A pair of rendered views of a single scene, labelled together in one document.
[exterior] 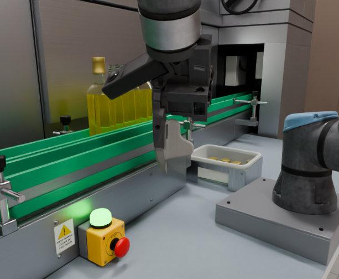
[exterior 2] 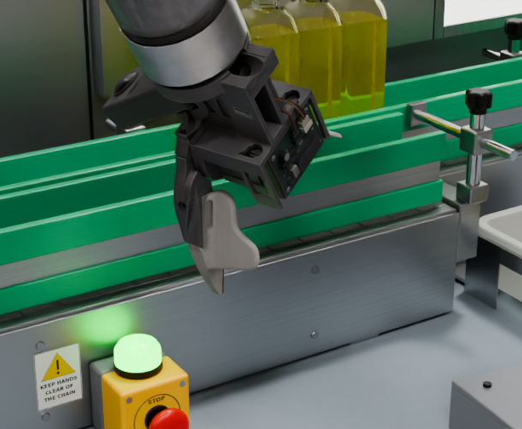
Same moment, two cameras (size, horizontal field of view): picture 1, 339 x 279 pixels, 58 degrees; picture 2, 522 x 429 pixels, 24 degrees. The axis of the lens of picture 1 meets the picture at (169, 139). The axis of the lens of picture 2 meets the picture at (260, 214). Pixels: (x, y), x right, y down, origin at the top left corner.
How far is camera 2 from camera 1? 0.54 m
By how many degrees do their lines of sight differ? 25
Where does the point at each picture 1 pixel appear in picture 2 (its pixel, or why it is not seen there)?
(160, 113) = (187, 181)
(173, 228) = (334, 417)
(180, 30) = (175, 60)
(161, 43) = (152, 74)
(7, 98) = (5, 33)
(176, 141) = (226, 237)
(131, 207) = (244, 345)
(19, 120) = (31, 85)
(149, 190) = (307, 308)
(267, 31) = not seen: outside the picture
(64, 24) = not seen: outside the picture
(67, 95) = not seen: hidden behind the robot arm
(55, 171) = (48, 239)
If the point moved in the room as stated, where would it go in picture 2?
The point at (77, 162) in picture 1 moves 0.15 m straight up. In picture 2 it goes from (102, 224) to (94, 65)
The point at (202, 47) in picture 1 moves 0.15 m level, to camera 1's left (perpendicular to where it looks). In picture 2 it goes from (236, 81) to (39, 54)
